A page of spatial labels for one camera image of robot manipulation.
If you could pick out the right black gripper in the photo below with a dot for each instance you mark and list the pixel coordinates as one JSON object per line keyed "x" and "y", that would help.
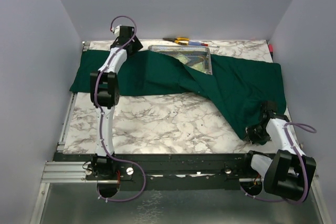
{"x": 251, "y": 137}

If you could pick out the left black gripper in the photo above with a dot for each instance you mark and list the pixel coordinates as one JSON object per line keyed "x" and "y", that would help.
{"x": 135, "y": 45}

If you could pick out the dark green surgical cloth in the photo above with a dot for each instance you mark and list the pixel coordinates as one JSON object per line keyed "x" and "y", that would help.
{"x": 237, "y": 87}

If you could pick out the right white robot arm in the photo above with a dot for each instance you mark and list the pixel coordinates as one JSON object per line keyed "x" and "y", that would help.
{"x": 290, "y": 172}

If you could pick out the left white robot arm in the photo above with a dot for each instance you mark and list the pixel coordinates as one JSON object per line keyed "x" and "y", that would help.
{"x": 104, "y": 87}

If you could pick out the blue red pen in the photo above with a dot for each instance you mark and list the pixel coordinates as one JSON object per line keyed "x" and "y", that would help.
{"x": 201, "y": 44}

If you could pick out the metal mesh instrument tray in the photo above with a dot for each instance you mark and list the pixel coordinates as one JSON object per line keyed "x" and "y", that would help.
{"x": 203, "y": 53}

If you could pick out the red marker at edge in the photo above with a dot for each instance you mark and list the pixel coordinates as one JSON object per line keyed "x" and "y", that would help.
{"x": 270, "y": 48}

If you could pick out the yellow handled pliers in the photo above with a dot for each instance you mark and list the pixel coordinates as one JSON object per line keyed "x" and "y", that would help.
{"x": 179, "y": 40}

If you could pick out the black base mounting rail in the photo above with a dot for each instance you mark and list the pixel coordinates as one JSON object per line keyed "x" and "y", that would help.
{"x": 172, "y": 171}

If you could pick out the aluminium extrusion frame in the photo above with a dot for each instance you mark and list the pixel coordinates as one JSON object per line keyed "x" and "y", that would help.
{"x": 61, "y": 169}

